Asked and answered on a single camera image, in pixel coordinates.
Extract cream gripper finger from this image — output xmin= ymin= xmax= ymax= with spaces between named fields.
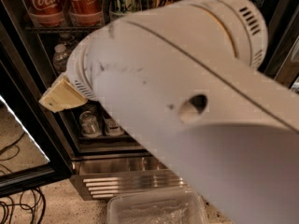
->
xmin=39 ymin=73 xmax=88 ymax=113

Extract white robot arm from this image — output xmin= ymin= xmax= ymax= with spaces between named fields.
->
xmin=41 ymin=0 xmax=299 ymax=224

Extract front water bottle middle shelf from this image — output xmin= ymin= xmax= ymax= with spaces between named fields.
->
xmin=52 ymin=44 xmax=71 ymax=74

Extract water bottle shelf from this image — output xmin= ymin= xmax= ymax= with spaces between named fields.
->
xmin=52 ymin=44 xmax=71 ymax=74
xmin=58 ymin=33 xmax=78 ymax=49

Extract clear jar bottom shelf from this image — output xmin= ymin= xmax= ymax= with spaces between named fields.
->
xmin=79 ymin=111 xmax=102 ymax=138

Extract rear water bottle middle shelf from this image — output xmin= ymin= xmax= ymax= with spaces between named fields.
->
xmin=58 ymin=33 xmax=78 ymax=49

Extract open black fridge door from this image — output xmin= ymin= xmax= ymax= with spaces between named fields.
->
xmin=0 ymin=3 xmax=72 ymax=197

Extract stainless steel glass-door fridge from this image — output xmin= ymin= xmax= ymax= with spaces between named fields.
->
xmin=0 ymin=0 xmax=299 ymax=202

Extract left red Coca-Cola can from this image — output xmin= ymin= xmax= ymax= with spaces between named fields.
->
xmin=29 ymin=0 xmax=64 ymax=27

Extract red coca-cola can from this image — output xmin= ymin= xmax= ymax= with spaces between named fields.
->
xmin=70 ymin=0 xmax=102 ymax=26
xmin=29 ymin=0 xmax=64 ymax=27

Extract right red Coca-Cola can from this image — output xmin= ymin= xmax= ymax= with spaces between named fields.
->
xmin=70 ymin=0 xmax=102 ymax=26

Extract white capped juice bottle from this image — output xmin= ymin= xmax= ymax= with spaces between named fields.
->
xmin=103 ymin=116 xmax=124 ymax=136

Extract clear plastic bin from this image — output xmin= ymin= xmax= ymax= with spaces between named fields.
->
xmin=107 ymin=188 xmax=208 ymax=224

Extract top wire shelf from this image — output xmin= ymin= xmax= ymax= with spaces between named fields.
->
xmin=25 ymin=26 xmax=100 ymax=34

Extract black cables on floor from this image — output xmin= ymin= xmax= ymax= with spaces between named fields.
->
xmin=0 ymin=131 xmax=47 ymax=224

